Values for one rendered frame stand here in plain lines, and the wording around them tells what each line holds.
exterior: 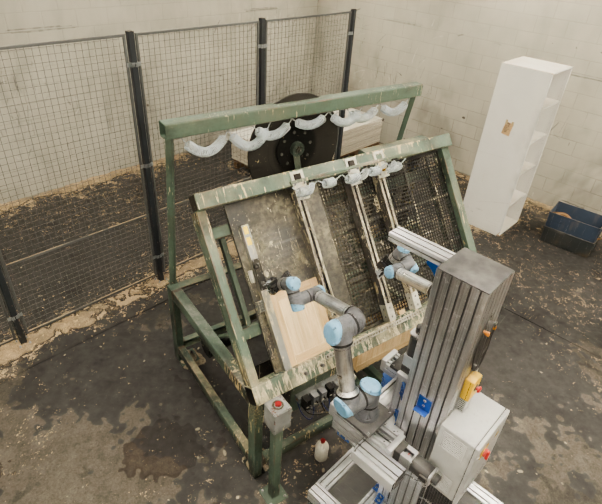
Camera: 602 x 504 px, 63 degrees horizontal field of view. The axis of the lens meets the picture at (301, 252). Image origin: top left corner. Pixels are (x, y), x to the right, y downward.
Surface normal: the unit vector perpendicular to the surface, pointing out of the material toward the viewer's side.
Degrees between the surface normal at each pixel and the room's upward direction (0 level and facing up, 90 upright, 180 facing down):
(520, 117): 90
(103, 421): 0
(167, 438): 0
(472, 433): 0
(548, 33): 90
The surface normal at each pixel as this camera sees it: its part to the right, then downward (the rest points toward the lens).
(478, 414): 0.06, -0.83
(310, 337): 0.50, -0.09
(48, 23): 0.72, 0.43
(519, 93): -0.70, 0.37
